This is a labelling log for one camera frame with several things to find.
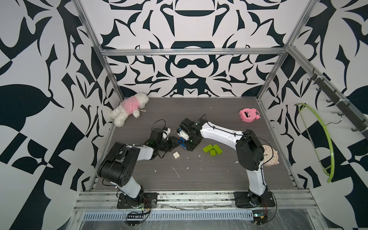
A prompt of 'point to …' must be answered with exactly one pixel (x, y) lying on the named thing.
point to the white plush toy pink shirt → (130, 106)
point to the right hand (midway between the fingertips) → (189, 144)
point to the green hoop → (300, 105)
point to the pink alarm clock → (248, 115)
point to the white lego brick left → (176, 155)
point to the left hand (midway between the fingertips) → (180, 140)
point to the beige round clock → (268, 154)
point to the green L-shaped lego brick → (213, 149)
